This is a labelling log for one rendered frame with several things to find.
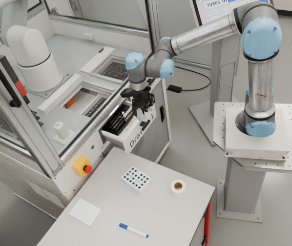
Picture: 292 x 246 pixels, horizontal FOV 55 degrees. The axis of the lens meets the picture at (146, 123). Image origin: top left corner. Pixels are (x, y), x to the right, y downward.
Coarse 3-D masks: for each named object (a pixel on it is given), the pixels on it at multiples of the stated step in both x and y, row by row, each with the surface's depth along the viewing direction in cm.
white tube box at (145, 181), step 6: (132, 168) 139; (126, 174) 137; (132, 174) 137; (138, 174) 135; (144, 174) 135; (126, 180) 134; (132, 180) 133; (144, 180) 132; (150, 180) 133; (132, 186) 132; (138, 186) 131; (144, 186) 130; (138, 192) 132
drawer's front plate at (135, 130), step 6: (150, 114) 150; (138, 120) 141; (144, 120) 145; (150, 120) 152; (132, 126) 139; (138, 126) 142; (132, 132) 138; (138, 132) 144; (144, 132) 150; (126, 138) 135; (132, 138) 140; (138, 138) 146; (126, 144) 137; (132, 144) 142; (126, 150) 140
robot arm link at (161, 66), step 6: (156, 54) 115; (162, 54) 113; (168, 54) 115; (150, 60) 111; (156, 60) 111; (162, 60) 111; (168, 60) 110; (150, 66) 110; (156, 66) 110; (162, 66) 109; (168, 66) 109; (150, 72) 111; (156, 72) 110; (162, 72) 110; (168, 72) 109; (162, 78) 113
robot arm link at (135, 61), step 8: (128, 56) 112; (136, 56) 111; (128, 64) 111; (136, 64) 110; (144, 64) 111; (128, 72) 114; (136, 72) 112; (144, 72) 112; (136, 80) 116; (144, 80) 117
